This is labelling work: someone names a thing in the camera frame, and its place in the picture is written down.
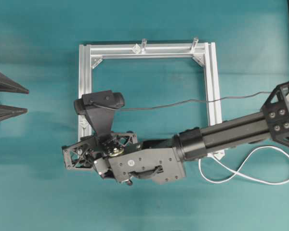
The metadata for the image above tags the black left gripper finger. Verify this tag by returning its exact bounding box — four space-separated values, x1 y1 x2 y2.
0 104 27 122
0 72 29 94

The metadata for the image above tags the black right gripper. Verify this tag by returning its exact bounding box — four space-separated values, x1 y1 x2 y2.
62 131 137 179

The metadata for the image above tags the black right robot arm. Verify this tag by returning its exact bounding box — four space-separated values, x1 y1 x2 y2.
62 82 289 185

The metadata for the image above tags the metal pin top middle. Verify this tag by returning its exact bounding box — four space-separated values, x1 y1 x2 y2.
141 38 147 53

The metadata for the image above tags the metal pin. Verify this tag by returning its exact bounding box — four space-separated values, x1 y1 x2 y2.
190 37 198 53
141 38 147 53

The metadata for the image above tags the metal pin top right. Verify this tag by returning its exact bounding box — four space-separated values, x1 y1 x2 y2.
190 37 198 53

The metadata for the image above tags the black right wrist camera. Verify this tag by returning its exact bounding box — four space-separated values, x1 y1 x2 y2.
74 90 125 137

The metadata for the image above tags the black right camera cable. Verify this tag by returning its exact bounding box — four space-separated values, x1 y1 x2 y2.
91 90 273 113

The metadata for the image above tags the square aluminium extrusion frame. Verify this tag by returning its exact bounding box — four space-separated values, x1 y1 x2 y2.
78 42 225 159

